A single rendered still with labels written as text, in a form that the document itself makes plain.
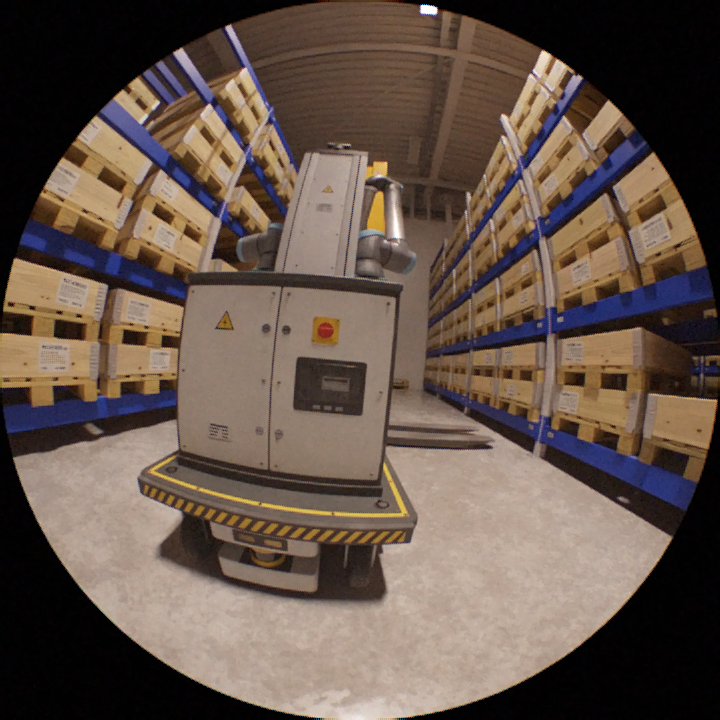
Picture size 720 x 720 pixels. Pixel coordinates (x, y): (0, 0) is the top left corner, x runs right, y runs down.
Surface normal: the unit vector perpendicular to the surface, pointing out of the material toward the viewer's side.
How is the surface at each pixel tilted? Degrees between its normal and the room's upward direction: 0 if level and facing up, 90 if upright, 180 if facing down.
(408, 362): 90
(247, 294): 90
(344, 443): 90
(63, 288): 90
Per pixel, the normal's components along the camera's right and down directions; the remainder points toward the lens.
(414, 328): -0.08, -0.02
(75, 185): 0.99, 0.09
